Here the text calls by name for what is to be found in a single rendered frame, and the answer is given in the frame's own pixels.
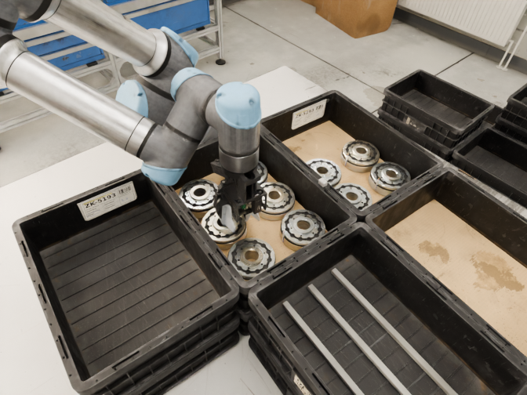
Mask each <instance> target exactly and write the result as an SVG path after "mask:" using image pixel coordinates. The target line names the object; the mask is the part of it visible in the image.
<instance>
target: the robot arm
mask: <svg viewBox="0 0 527 395"><path fill-rule="evenodd" d="M19 18H20V19H22V20H25V21H27V22H29V23H35V22H37V21H40V20H44V21H45V22H48V23H50V24H52V25H54V26H56V27H58V28H60V29H62V30H64V31H66V32H68V33H70V34H72V35H74V36H76V37H78V38H80V39H83V40H85V41H87V42H89V43H91V44H93V45H95V46H97V47H99V48H101V49H103V50H105V51H107V52H109V53H111V54H113V55H115V56H118V57H120V58H122V59H124V60H126V61H128V62H130V63H131V64H132V65H133V68H134V70H135V71H136V72H137V73H138V75H137V76H136V79H135V80H128V81H125V83H122V85H121V86H120V88H119V90H118V92H117V96H116V100H115V99H113V98H111V97H109V96H108V95H106V94H104V93H102V92H101V91H99V90H97V89H95V88H93V87H92V86H91V85H88V84H86V83H85V82H83V81H81V80H79V79H78V78H76V77H74V76H73V75H71V74H68V73H67V72H66V71H63V70H62V69H60V68H58V67H57V66H55V65H53V64H51V63H50V62H48V61H46V60H44V59H42V58H41V57H39V56H37V55H35V54H34V53H32V52H30V51H28V50H27V46H26V44H25V42H24V41H22V40H21V39H19V38H17V37H16V36H14V35H13V30H14V28H15V26H16V23H17V21H18V19H19ZM197 62H198V52H197V51H196V50H195V49H194V48H193V47H192V46H191V45H190V44H189V43H188V42H186V41H185V40H183V39H182V38H181V37H180V36H179V35H178V34H176V33H175V32H173V31H171V30H170V29H168V28H167V27H162V28H161V29H156V28H151V29H148V30H147V29H145V28H143V27H141V26H140V25H139V24H137V23H135V22H133V21H132V20H130V19H129V18H127V17H126V16H123V15H122V14H121V13H119V12H117V11H116V10H114V9H112V8H111V7H109V6H108V5H106V4H104V3H102V2H101V1H99V0H0V89H4V88H8V89H11V90H13V91H14V92H16V93H18V94H20V95H21V96H24V97H25V98H27V99H29V100H31V101H33V102H35V103H36V104H38V105H40V106H42V107H44V108H45V109H47V110H49V111H52V112H53V113H54V114H57V115H59V116H61V117H62V118H64V119H66V120H68V121H70V122H72V123H74V124H75V125H77V126H79V127H81V128H83V129H84V130H86V131H88V132H91V133H92V134H93V135H95V136H98V137H100V138H101V139H103V140H105V141H107V142H109V143H111V144H113V145H114V146H116V147H118V148H120V149H122V150H124V151H125V152H127V153H129V154H131V155H132V156H134V157H136V158H139V159H140V160H142V161H143V162H142V166H141V171H142V173H143V174H144V175H145V176H147V177H149V178H150V179H151V180H153V181H155V182H156V183H159V184H161V185H165V186H172V185H174V184H176V183H177V182H178V180H179V179H180V177H181V176H182V174H183V173H184V170H185V169H187V165H188V163H189V161H190V160H191V158H192V156H193V154H194V152H195V151H196V149H197V147H198V145H199V144H200V142H201V141H202V139H203V137H204V135H205V133H206V131H207V130H208V128H209V126H211V127H213V128H214V129H215V130H216V131H217V132H218V140H219V156H220V157H219V158H217V159H216V160H215V161H213V162H211V163H210V164H211V166H212V168H213V172H214V173H216V174H217V175H220V176H222V177H224V178H225V179H223V180H221V181H220V184H219V185H218V186H217V187H218V191H217V192H216V193H215V197H214V201H213V206H214V208H215V210H216V214H217V215H218V216H219V219H220V222H221V223H222V224H223V226H224V227H226V226H227V227H228V228H229V229H230V230H231V231H232V232H233V233H234V232H235V226H234V222H233V220H232V216H233V218H234V219H235V221H236V222H237V223H238V216H242V215H243V216H244V217H245V220H246V222H247V221H248V220H249V217H250V216H251V215H252V216H253V217H254V218H255V219H257V220H258V221H260V217H259V215H258V212H261V210H262V207H263V209H264V210H267V192H266V191H265V190H264V188H262V186H261V185H260V184H259V183H258V181H261V174H259V173H258V171H257V168H258V162H259V149H260V120H261V117H262V110H261V107H260V94H259V92H258V90H257V89H256V88H255V87H254V86H252V85H250V84H248V83H247V84H242V82H229V83H227V84H225V85H223V84H221V83H220V82H218V81H217V80H215V79H214V78H213V77H212V76H211V75H209V74H206V73H204V72H202V71H200V70H199V69H196V68H195V65H196V63H197ZM263 196H264V197H265V201H264V203H263V202H262V197H263ZM235 214H236V215H235Z"/></svg>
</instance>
